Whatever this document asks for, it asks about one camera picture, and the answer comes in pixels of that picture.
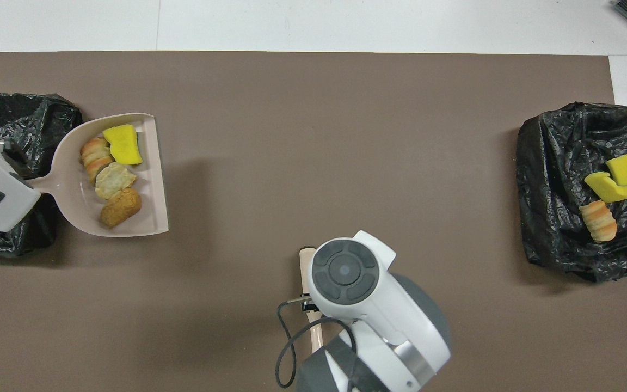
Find brown table mat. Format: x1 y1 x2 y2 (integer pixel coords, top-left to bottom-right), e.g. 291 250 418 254
0 52 627 392

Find striped croissant bread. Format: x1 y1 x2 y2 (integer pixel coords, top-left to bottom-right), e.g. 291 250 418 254
579 199 618 242
80 138 115 183

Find beige plastic dustpan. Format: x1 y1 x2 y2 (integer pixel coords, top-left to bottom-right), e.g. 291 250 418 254
29 113 170 238

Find beige hand brush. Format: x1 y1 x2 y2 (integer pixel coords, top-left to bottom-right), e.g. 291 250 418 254
299 248 325 354

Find small yellow sponge piece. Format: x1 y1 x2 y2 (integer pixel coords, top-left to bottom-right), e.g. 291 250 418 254
605 151 627 186

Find golden brown bread roll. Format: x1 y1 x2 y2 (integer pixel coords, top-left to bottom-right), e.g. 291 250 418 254
100 188 143 229

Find notched yellow sponge piece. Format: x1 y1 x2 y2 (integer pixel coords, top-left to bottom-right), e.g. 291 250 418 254
584 171 627 203

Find pale pastry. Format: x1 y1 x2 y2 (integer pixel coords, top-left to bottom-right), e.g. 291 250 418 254
95 162 138 200

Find black bag lined bin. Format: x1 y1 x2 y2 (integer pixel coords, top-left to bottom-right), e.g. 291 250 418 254
516 101 627 283
0 90 83 258

